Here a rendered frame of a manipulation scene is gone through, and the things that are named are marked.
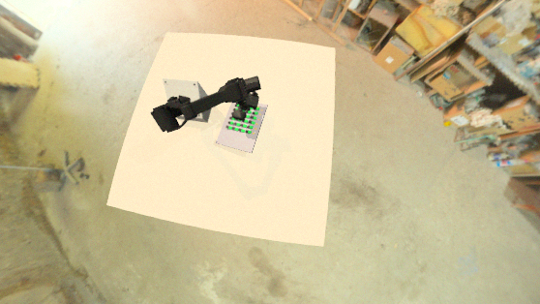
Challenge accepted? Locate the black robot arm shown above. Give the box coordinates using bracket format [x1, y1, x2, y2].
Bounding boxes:
[150, 76, 261, 133]

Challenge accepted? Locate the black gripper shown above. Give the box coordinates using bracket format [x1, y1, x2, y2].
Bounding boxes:
[232, 99, 250, 121]

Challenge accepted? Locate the light grey switch panel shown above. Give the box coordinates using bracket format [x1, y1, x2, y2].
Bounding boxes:
[216, 103, 268, 153]

